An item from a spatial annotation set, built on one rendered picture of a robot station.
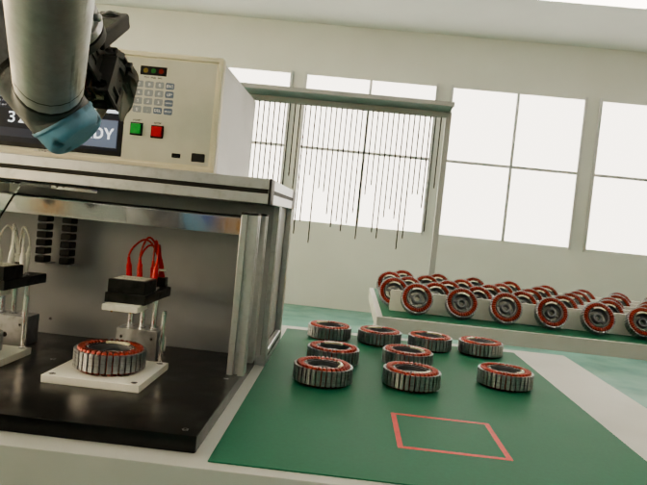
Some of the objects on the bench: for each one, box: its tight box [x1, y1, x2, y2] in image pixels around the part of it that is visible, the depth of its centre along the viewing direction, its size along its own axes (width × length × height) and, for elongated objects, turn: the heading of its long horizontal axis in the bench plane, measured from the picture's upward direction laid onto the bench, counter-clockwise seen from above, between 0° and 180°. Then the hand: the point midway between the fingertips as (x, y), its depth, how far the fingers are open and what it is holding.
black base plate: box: [0, 332, 254, 453], centre depth 103 cm, size 47×64×2 cm
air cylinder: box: [0, 310, 39, 346], centre depth 116 cm, size 5×8×6 cm
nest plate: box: [40, 359, 168, 394], centre depth 101 cm, size 15×15×1 cm
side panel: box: [254, 206, 293, 367], centre depth 140 cm, size 28×3×32 cm
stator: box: [381, 361, 441, 394], centre depth 121 cm, size 11×11×4 cm
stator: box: [477, 362, 534, 393], centre depth 129 cm, size 11×11×4 cm
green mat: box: [207, 328, 647, 485], centre depth 122 cm, size 94×61×1 cm
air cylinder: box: [116, 323, 161, 361], centre depth 115 cm, size 5×8×6 cm
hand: (123, 103), depth 105 cm, fingers closed
